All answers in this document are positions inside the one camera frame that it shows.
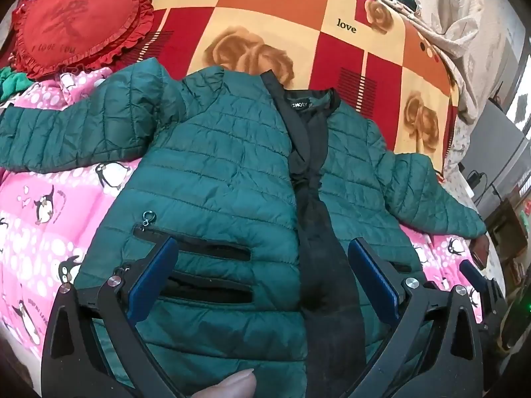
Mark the black power adapter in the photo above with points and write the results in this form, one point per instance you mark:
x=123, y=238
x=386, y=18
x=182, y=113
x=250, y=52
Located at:
x=474, y=178

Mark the pink penguin blanket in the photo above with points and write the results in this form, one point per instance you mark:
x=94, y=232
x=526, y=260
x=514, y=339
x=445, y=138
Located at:
x=47, y=223

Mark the green quilted puffer jacket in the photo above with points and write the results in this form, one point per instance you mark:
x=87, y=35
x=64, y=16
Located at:
x=263, y=188

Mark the beige curtain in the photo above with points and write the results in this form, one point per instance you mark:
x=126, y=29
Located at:
x=481, y=42

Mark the grey cabinet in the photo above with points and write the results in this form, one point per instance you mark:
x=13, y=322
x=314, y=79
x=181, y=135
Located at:
x=500, y=150

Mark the red orange rose blanket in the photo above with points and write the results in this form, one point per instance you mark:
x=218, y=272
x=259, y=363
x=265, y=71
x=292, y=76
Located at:
x=378, y=61

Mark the brown leather wallet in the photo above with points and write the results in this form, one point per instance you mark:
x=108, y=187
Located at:
x=479, y=249

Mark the green cloth item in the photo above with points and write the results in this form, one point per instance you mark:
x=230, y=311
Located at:
x=12, y=82

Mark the floral white bedsheet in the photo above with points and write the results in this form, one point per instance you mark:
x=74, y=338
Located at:
x=457, y=142

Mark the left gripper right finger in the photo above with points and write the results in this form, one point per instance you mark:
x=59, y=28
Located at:
x=434, y=349

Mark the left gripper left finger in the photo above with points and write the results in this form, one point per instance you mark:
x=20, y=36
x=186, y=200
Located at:
x=73, y=362

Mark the person's left hand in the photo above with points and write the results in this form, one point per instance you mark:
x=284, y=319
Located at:
x=239, y=385

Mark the red heart ruffled pillow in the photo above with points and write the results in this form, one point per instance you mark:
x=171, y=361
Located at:
x=52, y=36

